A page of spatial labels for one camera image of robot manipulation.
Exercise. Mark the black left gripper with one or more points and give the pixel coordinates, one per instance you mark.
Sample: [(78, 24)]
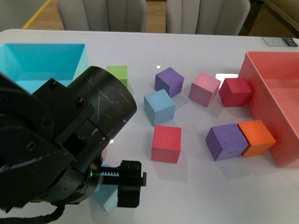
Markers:
[(129, 178)]

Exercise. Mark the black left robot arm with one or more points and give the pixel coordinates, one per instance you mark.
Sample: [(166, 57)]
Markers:
[(51, 141)]

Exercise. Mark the coral red foam block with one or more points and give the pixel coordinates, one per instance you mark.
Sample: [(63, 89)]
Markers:
[(166, 144)]

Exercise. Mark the base light blue foam block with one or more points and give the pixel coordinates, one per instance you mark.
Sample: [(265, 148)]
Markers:
[(159, 107)]

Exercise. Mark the near purple foam block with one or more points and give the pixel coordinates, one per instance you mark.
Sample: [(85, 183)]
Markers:
[(226, 142)]

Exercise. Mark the purple foam block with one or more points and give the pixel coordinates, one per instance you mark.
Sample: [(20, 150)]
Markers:
[(169, 80), (226, 142)]

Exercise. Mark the far purple foam block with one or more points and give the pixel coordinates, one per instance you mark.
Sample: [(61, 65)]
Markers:
[(169, 80)]

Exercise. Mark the green foam block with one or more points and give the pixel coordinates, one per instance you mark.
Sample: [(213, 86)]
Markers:
[(120, 72)]

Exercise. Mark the pink foam block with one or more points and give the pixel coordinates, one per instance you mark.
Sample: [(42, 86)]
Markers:
[(204, 89)]

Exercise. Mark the right orange foam block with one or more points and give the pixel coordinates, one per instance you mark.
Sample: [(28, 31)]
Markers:
[(258, 137)]

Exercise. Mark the dark red foam block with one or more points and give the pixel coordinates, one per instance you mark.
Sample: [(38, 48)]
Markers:
[(235, 92)]

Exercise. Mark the teal plastic bin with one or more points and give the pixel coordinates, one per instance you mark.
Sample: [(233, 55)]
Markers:
[(30, 65)]

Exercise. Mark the left beige chair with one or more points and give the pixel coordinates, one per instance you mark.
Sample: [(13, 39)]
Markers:
[(103, 15)]

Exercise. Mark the beige chair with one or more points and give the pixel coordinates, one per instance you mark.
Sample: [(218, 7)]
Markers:
[(103, 15), (206, 17)]

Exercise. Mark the pink plastic bin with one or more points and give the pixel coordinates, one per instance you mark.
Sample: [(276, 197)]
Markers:
[(274, 78)]

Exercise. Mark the right beige chair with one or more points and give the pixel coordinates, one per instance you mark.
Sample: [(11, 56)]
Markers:
[(206, 17)]

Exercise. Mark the table label sticker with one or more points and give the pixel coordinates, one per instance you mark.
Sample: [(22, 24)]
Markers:
[(280, 41)]

